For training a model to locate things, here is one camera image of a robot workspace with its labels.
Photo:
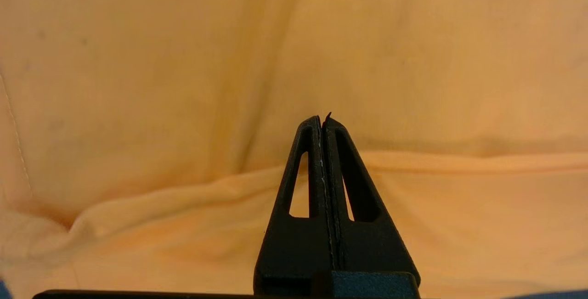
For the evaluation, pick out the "yellow t-shirt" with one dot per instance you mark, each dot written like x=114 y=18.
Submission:
x=294 y=83

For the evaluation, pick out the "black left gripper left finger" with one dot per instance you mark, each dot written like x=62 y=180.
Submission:
x=294 y=248

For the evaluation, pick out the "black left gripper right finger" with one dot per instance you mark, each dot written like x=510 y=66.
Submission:
x=376 y=248

